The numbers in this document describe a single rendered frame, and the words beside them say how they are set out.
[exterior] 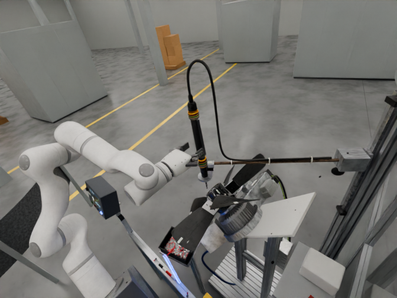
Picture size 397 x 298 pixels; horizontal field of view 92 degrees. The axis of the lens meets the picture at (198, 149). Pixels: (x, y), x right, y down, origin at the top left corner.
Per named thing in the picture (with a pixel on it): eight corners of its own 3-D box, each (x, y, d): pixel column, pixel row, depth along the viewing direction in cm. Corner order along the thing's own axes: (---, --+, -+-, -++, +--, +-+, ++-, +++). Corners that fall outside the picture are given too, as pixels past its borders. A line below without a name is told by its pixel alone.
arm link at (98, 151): (93, 118, 67) (165, 165, 62) (102, 145, 79) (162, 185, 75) (70, 134, 61) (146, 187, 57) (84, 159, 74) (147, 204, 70)
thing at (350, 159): (358, 161, 84) (365, 145, 79) (367, 172, 79) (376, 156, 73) (332, 162, 86) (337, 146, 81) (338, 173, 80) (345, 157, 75)
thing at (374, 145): (342, 207, 102) (396, 95, 65) (346, 215, 98) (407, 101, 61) (335, 207, 102) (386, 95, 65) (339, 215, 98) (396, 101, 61)
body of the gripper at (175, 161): (158, 172, 79) (178, 158, 85) (175, 184, 73) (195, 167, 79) (153, 159, 74) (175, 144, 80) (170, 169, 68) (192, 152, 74)
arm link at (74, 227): (63, 279, 87) (32, 237, 88) (96, 250, 104) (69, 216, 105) (77, 270, 83) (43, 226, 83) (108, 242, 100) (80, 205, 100)
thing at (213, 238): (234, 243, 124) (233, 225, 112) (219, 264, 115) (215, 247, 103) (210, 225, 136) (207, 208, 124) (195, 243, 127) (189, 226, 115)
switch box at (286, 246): (289, 259, 135) (293, 243, 122) (283, 270, 131) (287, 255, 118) (268, 245, 145) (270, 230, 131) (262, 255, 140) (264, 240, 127)
